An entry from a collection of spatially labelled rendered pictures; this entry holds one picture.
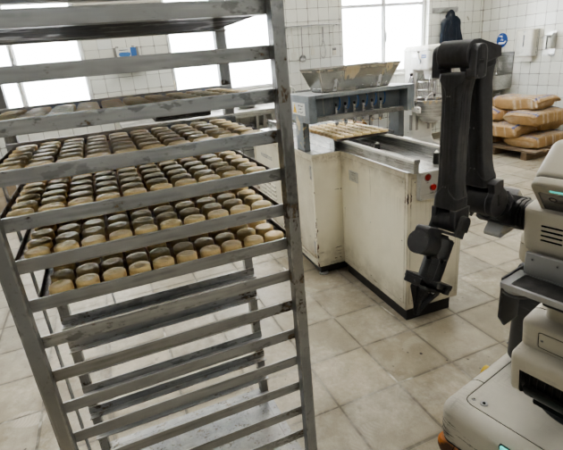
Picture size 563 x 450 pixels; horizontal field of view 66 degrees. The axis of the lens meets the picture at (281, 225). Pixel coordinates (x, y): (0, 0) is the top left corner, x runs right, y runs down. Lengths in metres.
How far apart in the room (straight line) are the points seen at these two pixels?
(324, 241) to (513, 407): 1.57
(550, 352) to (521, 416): 0.32
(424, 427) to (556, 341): 0.76
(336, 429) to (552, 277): 1.05
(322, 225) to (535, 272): 1.72
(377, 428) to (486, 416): 0.48
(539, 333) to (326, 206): 1.67
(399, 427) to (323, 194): 1.42
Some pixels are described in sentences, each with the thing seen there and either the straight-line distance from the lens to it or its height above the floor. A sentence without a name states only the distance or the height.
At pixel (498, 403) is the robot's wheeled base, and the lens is 1.70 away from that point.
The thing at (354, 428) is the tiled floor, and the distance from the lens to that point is 1.94.
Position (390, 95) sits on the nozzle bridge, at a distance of 2.96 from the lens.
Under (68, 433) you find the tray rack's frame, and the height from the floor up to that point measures 0.64.
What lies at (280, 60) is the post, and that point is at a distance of 0.98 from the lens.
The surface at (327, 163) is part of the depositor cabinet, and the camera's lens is 2.70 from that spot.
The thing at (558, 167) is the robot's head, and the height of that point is 1.11.
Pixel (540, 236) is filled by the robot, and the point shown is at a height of 0.92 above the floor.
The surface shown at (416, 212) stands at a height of 0.63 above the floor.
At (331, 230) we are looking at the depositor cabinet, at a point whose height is 0.33.
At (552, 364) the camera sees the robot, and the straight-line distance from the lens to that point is 1.41.
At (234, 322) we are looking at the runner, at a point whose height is 0.78.
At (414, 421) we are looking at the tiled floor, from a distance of 1.98.
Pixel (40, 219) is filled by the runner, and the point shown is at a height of 1.14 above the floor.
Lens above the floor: 1.40
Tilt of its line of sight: 21 degrees down
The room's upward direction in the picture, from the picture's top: 5 degrees counter-clockwise
